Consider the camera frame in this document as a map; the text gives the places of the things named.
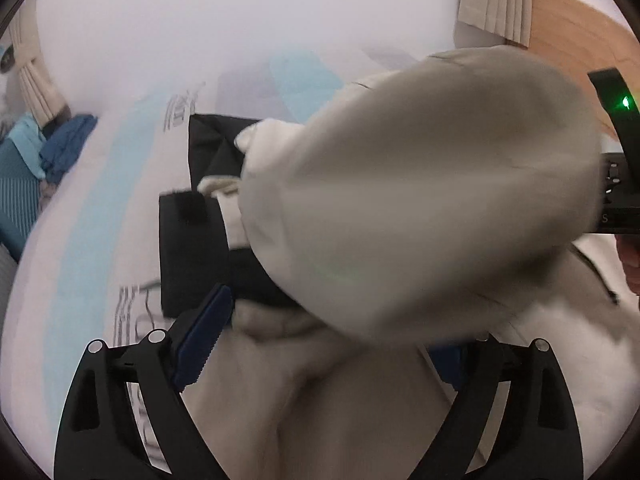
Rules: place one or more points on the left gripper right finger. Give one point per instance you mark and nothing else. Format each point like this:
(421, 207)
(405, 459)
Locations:
(512, 418)

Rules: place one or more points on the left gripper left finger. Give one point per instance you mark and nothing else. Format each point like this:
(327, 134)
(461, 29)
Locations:
(98, 436)

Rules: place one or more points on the cream and black hooded jacket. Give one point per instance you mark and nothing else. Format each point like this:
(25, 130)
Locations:
(417, 210)

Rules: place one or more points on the person right hand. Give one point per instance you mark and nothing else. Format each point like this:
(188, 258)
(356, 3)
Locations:
(628, 251)

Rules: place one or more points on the striped bed sheet mattress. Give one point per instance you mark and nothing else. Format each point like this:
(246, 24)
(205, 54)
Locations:
(90, 266)

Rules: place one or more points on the wooden headboard panel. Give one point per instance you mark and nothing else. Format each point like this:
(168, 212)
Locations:
(577, 39)

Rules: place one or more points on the teal hard suitcase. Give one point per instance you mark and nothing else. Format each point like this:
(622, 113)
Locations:
(19, 197)

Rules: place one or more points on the dark blue crumpled cloth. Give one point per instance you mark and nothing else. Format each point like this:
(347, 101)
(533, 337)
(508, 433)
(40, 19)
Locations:
(63, 147)

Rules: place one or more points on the light blue folded towel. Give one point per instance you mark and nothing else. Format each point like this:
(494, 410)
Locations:
(28, 140)

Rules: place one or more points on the left beige curtain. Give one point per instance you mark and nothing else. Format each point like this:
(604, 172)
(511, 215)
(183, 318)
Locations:
(42, 98)

